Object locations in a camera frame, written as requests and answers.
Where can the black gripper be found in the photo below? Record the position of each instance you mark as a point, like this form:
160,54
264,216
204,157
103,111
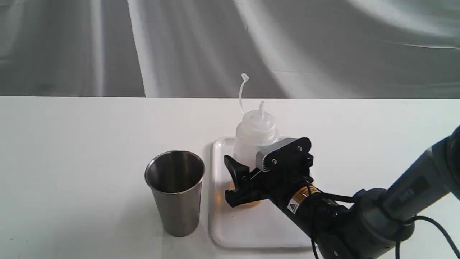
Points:
286,187

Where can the translucent squeeze bottle amber liquid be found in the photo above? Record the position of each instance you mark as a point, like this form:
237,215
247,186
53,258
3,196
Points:
256,129

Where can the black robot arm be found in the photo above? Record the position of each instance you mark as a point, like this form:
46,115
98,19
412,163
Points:
363,226

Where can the stainless steel cup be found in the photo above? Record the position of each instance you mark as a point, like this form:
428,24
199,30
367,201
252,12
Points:
175,179

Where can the white plastic tray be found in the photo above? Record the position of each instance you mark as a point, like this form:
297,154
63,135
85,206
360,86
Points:
260,226

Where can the grey backdrop cloth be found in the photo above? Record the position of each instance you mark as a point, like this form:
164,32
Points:
200,48

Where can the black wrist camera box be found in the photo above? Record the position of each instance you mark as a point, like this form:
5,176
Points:
285,152

